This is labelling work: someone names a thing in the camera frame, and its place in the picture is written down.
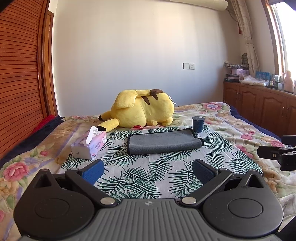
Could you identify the palm leaf print cloth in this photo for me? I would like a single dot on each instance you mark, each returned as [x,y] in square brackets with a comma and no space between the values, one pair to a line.
[165,175]

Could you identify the wooden door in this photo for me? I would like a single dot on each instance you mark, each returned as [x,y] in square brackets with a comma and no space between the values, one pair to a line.
[50,99]

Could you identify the pink patterned box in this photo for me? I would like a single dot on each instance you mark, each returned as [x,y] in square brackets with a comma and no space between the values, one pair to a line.
[240,72]

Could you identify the wooden low cabinet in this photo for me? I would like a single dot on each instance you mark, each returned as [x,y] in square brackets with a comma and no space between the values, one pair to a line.
[270,109]

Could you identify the wooden slatted headboard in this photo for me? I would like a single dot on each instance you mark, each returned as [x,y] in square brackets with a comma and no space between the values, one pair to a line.
[22,97]

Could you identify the stack of dark books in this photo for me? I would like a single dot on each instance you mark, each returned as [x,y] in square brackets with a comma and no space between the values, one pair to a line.
[231,78]

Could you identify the blue picture box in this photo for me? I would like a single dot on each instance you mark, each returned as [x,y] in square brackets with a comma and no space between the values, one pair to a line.
[263,76]

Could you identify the grey folded towel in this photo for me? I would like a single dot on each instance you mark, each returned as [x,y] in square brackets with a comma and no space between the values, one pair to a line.
[163,142]

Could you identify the pink tissue box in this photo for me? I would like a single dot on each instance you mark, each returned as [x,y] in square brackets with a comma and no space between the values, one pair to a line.
[89,144]

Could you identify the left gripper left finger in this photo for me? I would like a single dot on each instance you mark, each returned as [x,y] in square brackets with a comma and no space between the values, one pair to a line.
[83,180]

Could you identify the yellow pikachu plush toy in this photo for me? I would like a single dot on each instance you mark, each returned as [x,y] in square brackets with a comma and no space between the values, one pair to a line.
[138,108]

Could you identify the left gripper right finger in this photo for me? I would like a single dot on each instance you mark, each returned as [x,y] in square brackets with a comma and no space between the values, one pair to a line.
[211,179]

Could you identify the white plastic bag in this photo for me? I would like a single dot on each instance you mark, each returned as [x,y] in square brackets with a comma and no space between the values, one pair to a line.
[249,80]

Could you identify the white air conditioner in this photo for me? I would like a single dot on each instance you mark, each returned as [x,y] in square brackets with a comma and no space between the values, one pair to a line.
[218,5]

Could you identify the white wall socket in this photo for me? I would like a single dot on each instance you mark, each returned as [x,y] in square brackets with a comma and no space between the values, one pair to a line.
[188,66]

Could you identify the pink figurine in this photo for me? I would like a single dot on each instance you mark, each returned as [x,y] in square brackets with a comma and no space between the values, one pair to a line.
[289,85]

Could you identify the floral curtain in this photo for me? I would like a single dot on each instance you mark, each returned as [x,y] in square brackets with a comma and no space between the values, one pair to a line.
[242,15]

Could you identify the dark blue cup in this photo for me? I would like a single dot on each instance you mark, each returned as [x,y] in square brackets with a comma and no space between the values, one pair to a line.
[198,123]

